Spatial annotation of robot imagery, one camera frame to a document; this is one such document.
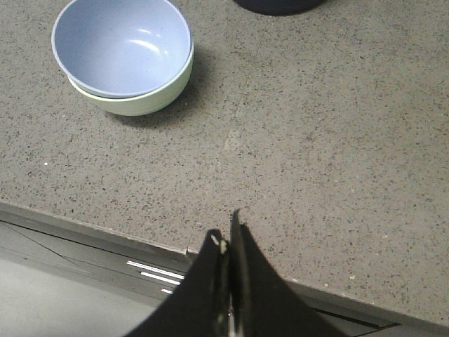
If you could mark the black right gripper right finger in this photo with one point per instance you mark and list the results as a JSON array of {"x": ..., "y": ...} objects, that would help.
[{"x": 264, "y": 305}]

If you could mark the blue bowl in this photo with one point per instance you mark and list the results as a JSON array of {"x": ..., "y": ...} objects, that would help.
[{"x": 121, "y": 49}]

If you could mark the green bowl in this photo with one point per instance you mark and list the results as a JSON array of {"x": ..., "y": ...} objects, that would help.
[{"x": 147, "y": 103}]

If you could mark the blue saucepan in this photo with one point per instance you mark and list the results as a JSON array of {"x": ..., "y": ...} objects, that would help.
[{"x": 278, "y": 7}]

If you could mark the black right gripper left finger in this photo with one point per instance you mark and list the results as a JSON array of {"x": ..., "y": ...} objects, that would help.
[{"x": 199, "y": 305}]

